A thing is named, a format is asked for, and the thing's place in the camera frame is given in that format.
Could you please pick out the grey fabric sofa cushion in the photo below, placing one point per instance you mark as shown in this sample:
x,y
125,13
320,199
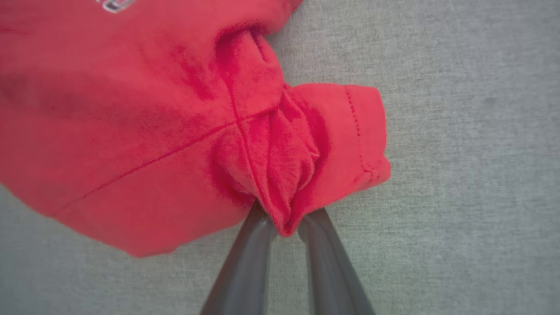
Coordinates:
x,y
463,183

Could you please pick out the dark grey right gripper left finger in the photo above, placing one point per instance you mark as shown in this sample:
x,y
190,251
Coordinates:
x,y
245,271

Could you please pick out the red garment with white trim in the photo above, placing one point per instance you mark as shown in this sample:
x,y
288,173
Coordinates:
x,y
144,113

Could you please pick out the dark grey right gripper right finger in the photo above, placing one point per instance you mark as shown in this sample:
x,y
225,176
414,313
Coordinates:
x,y
332,280

